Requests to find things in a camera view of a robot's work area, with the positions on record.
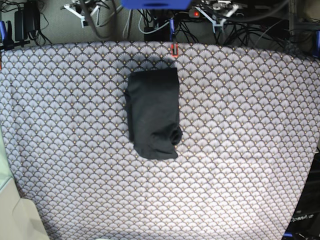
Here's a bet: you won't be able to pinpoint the dark navy T-shirt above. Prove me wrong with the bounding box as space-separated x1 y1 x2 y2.
124 68 182 160

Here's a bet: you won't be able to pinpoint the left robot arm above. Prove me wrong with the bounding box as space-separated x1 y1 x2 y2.
194 0 289 23

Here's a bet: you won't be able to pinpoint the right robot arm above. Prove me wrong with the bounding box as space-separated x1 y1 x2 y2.
79 0 117 41

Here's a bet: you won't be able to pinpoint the red table clamp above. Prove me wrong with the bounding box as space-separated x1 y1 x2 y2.
170 42 179 58

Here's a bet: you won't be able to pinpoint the fan patterned tablecloth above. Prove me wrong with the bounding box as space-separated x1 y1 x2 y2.
0 41 320 240

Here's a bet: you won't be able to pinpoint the white power strip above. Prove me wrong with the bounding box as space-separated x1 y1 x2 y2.
188 9 201 19

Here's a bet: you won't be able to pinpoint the beige cabinet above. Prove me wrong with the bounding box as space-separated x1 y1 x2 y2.
0 138 49 240

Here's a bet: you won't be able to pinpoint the black OpenArm case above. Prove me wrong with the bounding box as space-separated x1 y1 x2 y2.
282 152 320 240

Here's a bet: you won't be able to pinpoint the black cable bundle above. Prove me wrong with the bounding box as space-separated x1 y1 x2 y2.
139 7 291 47

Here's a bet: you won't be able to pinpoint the blue plastic mount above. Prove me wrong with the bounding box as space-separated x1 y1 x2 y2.
121 0 192 10

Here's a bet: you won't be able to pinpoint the grey cables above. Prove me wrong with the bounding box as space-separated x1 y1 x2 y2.
96 0 171 40

